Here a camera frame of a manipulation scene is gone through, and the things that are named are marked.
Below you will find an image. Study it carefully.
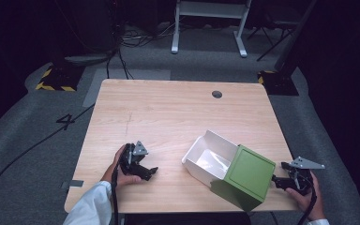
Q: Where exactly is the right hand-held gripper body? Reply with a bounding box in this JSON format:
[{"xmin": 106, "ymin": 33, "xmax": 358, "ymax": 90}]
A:
[{"xmin": 285, "ymin": 156, "xmax": 326, "ymax": 197}]

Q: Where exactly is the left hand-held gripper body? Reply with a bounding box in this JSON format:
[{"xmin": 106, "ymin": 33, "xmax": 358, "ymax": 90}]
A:
[{"xmin": 118, "ymin": 140, "xmax": 150, "ymax": 176}]

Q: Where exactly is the green drawer box casing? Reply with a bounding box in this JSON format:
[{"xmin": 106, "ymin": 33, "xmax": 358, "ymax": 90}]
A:
[{"xmin": 209, "ymin": 143, "xmax": 277, "ymax": 213}]

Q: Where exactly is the white drawer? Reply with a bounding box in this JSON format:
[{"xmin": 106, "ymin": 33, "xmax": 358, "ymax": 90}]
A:
[{"xmin": 181, "ymin": 129, "xmax": 239, "ymax": 188}]

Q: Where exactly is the person's left hand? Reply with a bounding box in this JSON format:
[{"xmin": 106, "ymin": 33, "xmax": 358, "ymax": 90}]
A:
[{"xmin": 100, "ymin": 144, "xmax": 143, "ymax": 188}]

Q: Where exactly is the person's right hand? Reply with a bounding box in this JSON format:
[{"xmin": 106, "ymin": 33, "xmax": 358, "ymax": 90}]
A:
[{"xmin": 285, "ymin": 171, "xmax": 326, "ymax": 222}]

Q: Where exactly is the grey tape strip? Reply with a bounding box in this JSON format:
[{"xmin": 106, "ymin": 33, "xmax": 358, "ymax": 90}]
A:
[{"xmin": 60, "ymin": 179, "xmax": 85, "ymax": 190}]

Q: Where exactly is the black stand yellow striped base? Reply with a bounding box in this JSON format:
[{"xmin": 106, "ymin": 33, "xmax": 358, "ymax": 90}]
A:
[
  {"xmin": 35, "ymin": 46, "xmax": 113, "ymax": 93},
  {"xmin": 257, "ymin": 0, "xmax": 319, "ymax": 97}
]

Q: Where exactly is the black folding tripod stand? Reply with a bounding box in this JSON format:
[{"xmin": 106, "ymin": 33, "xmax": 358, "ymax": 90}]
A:
[{"xmin": 247, "ymin": 12, "xmax": 298, "ymax": 63}]

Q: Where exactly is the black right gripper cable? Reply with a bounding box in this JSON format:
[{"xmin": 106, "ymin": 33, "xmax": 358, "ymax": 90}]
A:
[{"xmin": 295, "ymin": 177, "xmax": 319, "ymax": 225}]

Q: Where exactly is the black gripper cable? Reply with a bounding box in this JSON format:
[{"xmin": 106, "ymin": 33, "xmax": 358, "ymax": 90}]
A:
[
  {"xmin": 110, "ymin": 164, "xmax": 121, "ymax": 225},
  {"xmin": 295, "ymin": 177, "xmax": 319, "ymax": 225}
]

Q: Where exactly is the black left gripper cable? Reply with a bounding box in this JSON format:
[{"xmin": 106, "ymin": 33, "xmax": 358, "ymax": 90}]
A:
[{"xmin": 110, "ymin": 164, "xmax": 121, "ymax": 225}]

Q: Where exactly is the long black floor cable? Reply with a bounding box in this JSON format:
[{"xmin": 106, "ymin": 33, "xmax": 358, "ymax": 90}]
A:
[{"xmin": 0, "ymin": 103, "xmax": 96, "ymax": 205}]

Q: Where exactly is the bundle of floor cables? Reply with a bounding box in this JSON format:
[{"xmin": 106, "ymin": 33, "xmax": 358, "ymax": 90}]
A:
[{"xmin": 118, "ymin": 22, "xmax": 179, "ymax": 49}]

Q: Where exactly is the white desk frame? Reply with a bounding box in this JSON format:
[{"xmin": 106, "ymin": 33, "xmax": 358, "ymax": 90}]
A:
[{"xmin": 171, "ymin": 0, "xmax": 253, "ymax": 59}]

